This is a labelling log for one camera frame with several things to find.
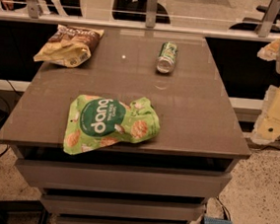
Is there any grey drawer cabinet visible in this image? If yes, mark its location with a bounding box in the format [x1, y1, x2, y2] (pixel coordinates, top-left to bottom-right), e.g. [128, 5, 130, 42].
[0, 29, 249, 224]

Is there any black office chair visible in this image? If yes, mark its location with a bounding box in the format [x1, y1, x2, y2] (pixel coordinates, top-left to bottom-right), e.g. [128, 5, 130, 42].
[109, 0, 174, 26]

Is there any green soda can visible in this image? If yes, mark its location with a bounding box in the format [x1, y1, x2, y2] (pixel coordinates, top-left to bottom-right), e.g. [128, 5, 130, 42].
[156, 41, 178, 73]

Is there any yellow brown chips bag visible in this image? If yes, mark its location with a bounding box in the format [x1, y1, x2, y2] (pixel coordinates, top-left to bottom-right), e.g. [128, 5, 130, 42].
[34, 25, 105, 68]

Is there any glass partition railing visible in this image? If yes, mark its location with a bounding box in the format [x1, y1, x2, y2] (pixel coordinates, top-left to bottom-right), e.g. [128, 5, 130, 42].
[0, 0, 280, 41]

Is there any green dang chips bag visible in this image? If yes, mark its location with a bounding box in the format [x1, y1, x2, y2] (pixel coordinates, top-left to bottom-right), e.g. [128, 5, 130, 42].
[63, 95, 161, 155]

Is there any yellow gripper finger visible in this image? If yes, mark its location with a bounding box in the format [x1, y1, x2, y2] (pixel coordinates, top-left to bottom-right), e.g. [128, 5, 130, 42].
[250, 85, 280, 145]
[257, 39, 280, 61]

